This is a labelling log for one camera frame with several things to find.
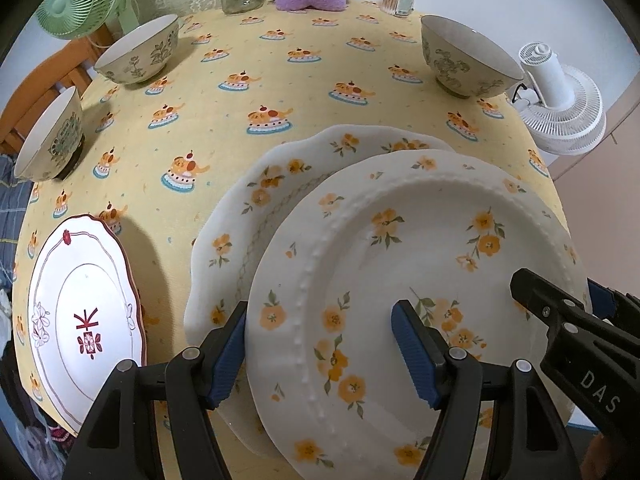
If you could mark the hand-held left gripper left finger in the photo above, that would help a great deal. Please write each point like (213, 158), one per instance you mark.
(227, 355)

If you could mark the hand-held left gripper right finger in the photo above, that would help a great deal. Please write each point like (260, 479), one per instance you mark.
(415, 355)

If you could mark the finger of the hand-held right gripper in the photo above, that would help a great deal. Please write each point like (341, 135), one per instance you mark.
(585, 355)
(602, 300)

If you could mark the beaded rim floral plate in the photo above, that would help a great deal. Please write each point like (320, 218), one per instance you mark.
(400, 260)

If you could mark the scalloped floral plate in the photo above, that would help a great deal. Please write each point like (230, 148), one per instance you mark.
(260, 220)

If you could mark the white plate with red pattern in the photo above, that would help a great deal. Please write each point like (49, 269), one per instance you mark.
(75, 285)

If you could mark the cream bowl with scroll pattern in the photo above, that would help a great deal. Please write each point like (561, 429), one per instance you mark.
(460, 65)

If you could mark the cream bowl with round medallion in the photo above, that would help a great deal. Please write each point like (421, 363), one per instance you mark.
(55, 140)

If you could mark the cream bowl with leaf sprigs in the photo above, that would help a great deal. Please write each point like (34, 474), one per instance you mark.
(140, 55)

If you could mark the beige door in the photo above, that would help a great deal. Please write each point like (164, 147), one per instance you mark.
(620, 200)

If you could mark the white desk fan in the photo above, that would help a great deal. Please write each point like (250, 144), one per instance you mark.
(565, 115)

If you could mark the blue plaid cloth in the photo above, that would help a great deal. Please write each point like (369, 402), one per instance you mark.
(12, 200)

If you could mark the yellow printed tablecloth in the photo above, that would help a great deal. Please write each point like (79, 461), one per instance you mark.
(300, 85)

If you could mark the wooden chair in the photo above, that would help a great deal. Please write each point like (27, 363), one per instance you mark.
(45, 80)

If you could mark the green desk fan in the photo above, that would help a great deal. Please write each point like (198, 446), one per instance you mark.
(70, 5)

